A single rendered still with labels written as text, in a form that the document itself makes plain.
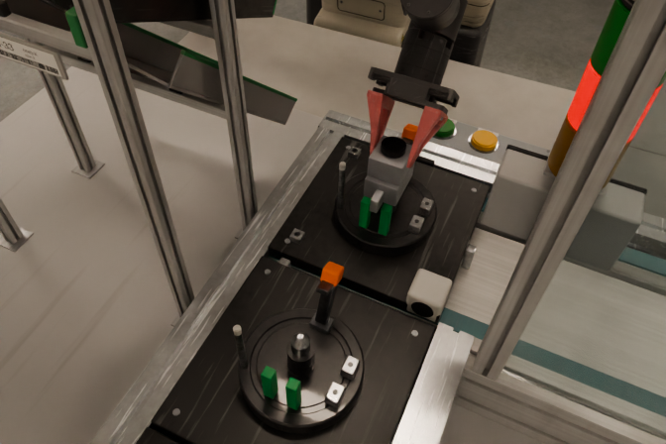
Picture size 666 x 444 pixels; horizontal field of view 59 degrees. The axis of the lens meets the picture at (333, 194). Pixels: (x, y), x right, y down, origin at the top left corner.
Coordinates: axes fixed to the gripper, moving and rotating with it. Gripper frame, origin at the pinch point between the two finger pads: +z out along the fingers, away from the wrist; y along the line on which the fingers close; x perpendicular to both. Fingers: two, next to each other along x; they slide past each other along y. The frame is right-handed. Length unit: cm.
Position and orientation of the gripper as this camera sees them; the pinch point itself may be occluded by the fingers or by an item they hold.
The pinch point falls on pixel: (391, 155)
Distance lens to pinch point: 71.5
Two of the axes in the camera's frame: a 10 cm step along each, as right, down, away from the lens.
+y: 9.1, 3.2, -2.8
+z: -3.0, 9.5, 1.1
